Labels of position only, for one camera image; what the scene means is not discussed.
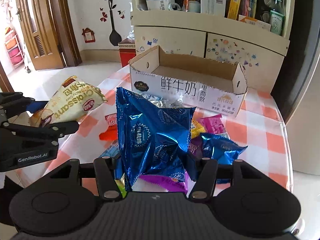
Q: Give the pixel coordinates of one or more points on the purple snack bag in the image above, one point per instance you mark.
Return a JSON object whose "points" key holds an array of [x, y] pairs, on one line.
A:
{"points": [[170, 184]]}

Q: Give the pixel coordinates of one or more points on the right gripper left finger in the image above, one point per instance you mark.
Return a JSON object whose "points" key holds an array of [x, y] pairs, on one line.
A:
{"points": [[104, 175]]}

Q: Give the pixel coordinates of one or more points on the pink storage rack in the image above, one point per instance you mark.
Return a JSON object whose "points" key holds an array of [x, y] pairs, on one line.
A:
{"points": [[13, 47]]}

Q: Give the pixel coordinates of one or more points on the silver foil snack bag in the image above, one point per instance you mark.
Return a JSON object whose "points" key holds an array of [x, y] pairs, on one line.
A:
{"points": [[161, 102]]}

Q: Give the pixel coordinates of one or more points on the red house wall sticker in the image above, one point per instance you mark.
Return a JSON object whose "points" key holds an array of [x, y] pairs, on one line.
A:
{"points": [[88, 35]]}

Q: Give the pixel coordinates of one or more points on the wooden door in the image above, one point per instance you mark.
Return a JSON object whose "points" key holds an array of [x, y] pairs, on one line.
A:
{"points": [[48, 33]]}

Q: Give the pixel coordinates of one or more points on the red gift box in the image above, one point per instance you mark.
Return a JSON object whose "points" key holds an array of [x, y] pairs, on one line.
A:
{"points": [[127, 51]]}

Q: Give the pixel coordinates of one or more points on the red crispy noodle bag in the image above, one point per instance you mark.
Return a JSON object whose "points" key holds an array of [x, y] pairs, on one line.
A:
{"points": [[111, 133]]}

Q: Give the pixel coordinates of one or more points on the cream cabinet with stickers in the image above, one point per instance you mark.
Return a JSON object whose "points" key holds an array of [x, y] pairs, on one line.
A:
{"points": [[261, 52]]}

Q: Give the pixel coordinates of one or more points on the pink snack packet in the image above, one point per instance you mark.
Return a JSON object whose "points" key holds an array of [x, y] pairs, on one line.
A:
{"points": [[214, 125]]}

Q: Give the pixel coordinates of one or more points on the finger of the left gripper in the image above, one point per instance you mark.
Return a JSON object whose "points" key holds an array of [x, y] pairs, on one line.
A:
{"points": [[14, 103], [57, 130]]}

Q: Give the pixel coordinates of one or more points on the white milk cardboard box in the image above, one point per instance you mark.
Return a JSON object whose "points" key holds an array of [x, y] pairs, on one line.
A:
{"points": [[194, 81]]}

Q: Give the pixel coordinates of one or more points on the clear plastic bag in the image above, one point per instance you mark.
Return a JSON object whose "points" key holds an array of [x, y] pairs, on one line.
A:
{"points": [[131, 35]]}

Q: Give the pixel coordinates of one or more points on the white blue snack bag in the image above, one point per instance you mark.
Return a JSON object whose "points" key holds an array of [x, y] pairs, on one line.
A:
{"points": [[112, 151]]}

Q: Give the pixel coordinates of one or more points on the orange white checkered tablecloth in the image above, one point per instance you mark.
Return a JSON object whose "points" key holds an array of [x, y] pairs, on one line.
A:
{"points": [[258, 126]]}

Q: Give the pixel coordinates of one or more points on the yellow slim box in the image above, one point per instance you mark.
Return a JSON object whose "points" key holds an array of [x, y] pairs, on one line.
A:
{"points": [[233, 10]]}

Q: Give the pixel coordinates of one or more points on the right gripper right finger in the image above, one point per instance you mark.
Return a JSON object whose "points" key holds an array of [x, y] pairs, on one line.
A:
{"points": [[204, 187]]}

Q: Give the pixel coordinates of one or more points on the black vase wall sticker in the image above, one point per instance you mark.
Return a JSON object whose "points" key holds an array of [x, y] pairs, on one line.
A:
{"points": [[114, 36]]}

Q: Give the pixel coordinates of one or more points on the small blue foil snack bag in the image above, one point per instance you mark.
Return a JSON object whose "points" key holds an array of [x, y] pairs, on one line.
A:
{"points": [[219, 148]]}

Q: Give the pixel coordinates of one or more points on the green glass bottle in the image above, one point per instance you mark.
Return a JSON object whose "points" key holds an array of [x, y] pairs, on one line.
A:
{"points": [[277, 17]]}

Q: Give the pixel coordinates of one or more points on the yellow snack packet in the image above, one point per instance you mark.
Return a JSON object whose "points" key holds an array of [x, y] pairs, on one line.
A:
{"points": [[196, 129]]}

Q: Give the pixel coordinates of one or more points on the large blue foil snack bag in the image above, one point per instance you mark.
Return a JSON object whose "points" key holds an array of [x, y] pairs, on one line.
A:
{"points": [[153, 141]]}

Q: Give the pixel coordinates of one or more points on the cream croissant snack bag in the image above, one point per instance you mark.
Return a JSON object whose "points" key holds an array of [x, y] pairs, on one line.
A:
{"points": [[73, 100]]}

